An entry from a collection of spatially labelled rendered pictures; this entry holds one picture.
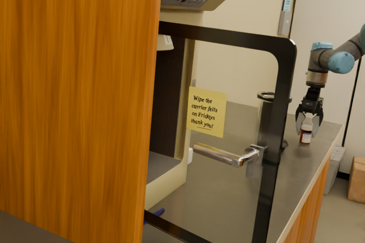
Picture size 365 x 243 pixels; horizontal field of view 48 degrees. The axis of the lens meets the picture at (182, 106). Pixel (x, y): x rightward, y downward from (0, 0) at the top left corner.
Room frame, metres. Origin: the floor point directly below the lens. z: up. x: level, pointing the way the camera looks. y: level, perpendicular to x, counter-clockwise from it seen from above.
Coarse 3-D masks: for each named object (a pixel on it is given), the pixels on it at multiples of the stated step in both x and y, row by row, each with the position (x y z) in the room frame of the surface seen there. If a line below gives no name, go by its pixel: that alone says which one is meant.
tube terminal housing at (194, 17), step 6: (162, 12) 0.88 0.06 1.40; (168, 12) 0.90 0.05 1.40; (174, 12) 0.92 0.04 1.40; (180, 12) 0.95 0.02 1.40; (186, 12) 0.98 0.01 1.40; (192, 12) 1.00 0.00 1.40; (198, 12) 1.03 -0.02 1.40; (162, 18) 0.88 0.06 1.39; (168, 18) 0.90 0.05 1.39; (174, 18) 0.93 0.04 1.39; (180, 18) 0.95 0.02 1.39; (186, 18) 0.98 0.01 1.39; (192, 18) 1.01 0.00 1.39; (198, 18) 1.04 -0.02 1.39; (192, 24) 1.01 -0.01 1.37; (198, 24) 1.04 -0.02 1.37
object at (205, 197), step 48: (192, 48) 0.70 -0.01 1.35; (240, 48) 0.65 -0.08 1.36; (288, 48) 0.60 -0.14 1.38; (240, 96) 0.64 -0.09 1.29; (288, 96) 0.60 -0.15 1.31; (192, 144) 0.69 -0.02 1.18; (240, 144) 0.63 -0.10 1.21; (192, 192) 0.68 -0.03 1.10; (240, 192) 0.63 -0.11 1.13; (192, 240) 0.67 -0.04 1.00; (240, 240) 0.62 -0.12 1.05
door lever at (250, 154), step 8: (200, 144) 0.62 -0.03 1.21; (200, 152) 0.62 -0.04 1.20; (208, 152) 0.61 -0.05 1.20; (216, 152) 0.60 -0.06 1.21; (224, 152) 0.60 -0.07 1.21; (248, 152) 0.61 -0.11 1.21; (256, 152) 0.61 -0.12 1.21; (224, 160) 0.59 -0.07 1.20; (232, 160) 0.58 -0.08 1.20; (240, 160) 0.58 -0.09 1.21; (248, 160) 0.60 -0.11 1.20; (256, 160) 0.61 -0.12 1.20
